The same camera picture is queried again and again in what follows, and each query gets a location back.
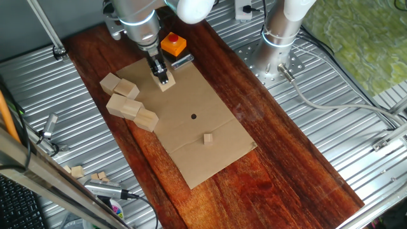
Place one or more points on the white power strip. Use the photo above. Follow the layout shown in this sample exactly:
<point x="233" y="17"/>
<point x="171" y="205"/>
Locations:
<point x="240" y="12"/>

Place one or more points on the silver ridged camera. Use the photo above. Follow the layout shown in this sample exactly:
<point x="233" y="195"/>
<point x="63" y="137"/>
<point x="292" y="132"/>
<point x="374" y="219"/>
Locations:
<point x="101" y="189"/>

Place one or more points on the silver robot mounting plate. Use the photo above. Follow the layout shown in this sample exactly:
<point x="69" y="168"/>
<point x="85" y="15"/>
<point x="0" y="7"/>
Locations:
<point x="297" y="62"/>

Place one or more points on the orange tube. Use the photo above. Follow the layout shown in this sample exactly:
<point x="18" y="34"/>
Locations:
<point x="5" y="116"/>

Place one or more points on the aluminium frame beam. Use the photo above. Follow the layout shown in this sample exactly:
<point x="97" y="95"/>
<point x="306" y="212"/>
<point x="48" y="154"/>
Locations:
<point x="47" y="184"/>

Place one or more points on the reddish brown wooden board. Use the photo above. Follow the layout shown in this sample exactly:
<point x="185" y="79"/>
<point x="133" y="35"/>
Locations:
<point x="254" y="178"/>

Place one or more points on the black keyboard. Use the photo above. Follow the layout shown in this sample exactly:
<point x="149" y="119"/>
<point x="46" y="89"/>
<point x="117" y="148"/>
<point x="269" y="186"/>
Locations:
<point x="16" y="210"/>

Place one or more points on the brown cardboard sheet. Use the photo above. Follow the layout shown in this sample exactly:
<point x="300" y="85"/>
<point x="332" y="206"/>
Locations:
<point x="190" y="101"/>

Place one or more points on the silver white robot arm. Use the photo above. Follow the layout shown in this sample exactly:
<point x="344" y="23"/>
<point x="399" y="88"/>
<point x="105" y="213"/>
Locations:
<point x="276" y="38"/>

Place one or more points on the orange emergency stop button box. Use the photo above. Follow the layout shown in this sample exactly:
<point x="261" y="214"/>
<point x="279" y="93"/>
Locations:
<point x="174" y="44"/>

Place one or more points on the thin metal stand rod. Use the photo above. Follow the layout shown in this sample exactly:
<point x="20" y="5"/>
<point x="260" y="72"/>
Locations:
<point x="47" y="28"/>

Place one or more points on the tiny wooden cube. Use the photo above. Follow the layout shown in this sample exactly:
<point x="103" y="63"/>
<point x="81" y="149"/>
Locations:
<point x="101" y="175"/>
<point x="106" y="180"/>
<point x="94" y="176"/>

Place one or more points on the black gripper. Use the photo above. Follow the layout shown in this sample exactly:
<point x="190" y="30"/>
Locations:
<point x="155" y="63"/>

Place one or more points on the silver camera on stand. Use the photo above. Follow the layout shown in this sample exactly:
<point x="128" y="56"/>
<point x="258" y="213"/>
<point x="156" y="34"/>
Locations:
<point x="51" y="123"/>

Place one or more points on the aluminium profile rail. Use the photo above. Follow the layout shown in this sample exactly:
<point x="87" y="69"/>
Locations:
<point x="394" y="135"/>
<point x="400" y="106"/>

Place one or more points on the silver camera mount bracket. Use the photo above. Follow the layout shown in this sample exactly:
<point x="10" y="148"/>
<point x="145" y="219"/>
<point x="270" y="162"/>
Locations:
<point x="113" y="30"/>

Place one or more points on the metal camera stand bracket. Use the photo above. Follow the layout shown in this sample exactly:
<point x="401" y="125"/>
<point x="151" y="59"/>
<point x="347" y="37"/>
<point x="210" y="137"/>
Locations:
<point x="60" y="148"/>

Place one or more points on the small wooden cube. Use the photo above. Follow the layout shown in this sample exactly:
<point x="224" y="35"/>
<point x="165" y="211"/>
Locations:
<point x="208" y="139"/>
<point x="67" y="169"/>
<point x="77" y="171"/>

